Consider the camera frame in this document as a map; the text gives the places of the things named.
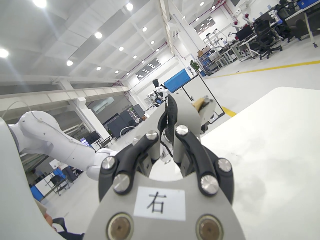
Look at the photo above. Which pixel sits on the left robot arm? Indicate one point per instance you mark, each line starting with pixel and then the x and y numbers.
pixel 62 148

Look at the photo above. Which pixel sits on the robot body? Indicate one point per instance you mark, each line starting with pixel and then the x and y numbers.
pixel 15 188

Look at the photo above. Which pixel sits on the white desk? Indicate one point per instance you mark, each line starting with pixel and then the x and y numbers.
pixel 308 13

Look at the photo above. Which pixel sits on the green potted plant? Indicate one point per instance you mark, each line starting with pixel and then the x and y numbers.
pixel 194 66

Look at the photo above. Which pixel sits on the padlock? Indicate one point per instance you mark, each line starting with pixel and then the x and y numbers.
pixel 206 111

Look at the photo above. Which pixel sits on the blue screen panel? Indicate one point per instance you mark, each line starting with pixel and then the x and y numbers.
pixel 178 79

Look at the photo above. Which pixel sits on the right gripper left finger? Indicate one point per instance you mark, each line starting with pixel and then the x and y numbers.
pixel 136 148

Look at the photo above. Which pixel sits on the black office chair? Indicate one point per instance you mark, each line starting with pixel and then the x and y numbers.
pixel 265 36
pixel 287 16

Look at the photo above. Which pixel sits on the person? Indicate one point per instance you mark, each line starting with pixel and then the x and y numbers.
pixel 58 224

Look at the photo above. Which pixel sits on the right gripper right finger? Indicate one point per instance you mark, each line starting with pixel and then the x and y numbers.
pixel 187 121

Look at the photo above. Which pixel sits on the blue plastic crate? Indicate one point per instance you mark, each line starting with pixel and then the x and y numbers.
pixel 308 1

